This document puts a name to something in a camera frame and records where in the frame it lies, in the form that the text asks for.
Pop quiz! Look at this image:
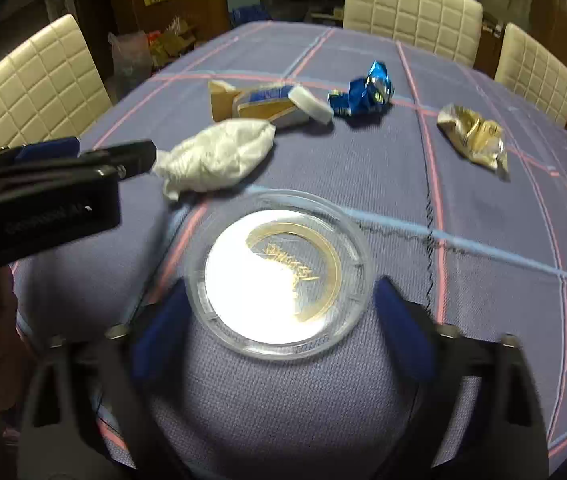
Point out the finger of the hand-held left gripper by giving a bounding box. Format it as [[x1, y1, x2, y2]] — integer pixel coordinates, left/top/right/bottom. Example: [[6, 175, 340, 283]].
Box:
[[0, 137, 82, 176], [0, 140, 158, 181]]

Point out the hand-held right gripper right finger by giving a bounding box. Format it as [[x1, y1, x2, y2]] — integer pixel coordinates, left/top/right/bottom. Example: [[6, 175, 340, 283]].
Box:
[[373, 276, 549, 480]]

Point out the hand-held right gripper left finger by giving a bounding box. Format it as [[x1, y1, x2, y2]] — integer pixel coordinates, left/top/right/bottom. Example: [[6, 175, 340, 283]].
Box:
[[18, 277, 194, 480]]

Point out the white plastic bag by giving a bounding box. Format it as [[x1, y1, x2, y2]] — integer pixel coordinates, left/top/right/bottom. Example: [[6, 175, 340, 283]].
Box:
[[152, 119, 277, 202]]

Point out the round clear plastic lid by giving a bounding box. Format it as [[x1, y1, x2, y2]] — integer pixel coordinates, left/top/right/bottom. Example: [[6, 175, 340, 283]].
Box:
[[184, 189, 375, 361]]

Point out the small tan cardboard box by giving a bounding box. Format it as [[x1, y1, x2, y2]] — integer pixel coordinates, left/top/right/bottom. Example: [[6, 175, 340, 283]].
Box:
[[208, 79, 309, 128]]

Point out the white round lid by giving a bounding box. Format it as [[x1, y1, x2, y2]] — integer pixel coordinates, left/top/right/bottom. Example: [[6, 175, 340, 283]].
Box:
[[287, 85, 335, 125]]

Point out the gold wrapper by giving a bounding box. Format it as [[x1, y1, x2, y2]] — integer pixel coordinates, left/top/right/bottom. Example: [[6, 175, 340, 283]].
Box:
[[437, 103, 510, 181]]

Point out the blue wrapper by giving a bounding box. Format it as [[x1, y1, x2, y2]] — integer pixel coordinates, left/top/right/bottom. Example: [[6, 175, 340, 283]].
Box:
[[327, 60, 395, 117]]

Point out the cream quilted dining chair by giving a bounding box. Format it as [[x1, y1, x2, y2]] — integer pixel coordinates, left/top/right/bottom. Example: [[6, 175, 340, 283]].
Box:
[[0, 13, 113, 158], [342, 0, 484, 68], [493, 22, 567, 128]]

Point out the grey plastic bag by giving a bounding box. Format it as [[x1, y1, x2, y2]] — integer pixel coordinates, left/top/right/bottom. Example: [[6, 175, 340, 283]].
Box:
[[108, 31, 154, 98]]

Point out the pile of cardboard boxes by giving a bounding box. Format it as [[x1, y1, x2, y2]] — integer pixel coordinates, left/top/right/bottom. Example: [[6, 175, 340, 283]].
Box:
[[148, 20, 199, 68]]

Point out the wooden partition counter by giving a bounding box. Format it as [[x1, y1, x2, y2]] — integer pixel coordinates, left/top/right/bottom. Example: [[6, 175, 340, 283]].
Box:
[[128, 0, 229, 36]]

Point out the colourful woven bag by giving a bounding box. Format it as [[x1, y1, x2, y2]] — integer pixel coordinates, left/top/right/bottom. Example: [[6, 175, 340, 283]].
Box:
[[231, 5, 272, 28]]

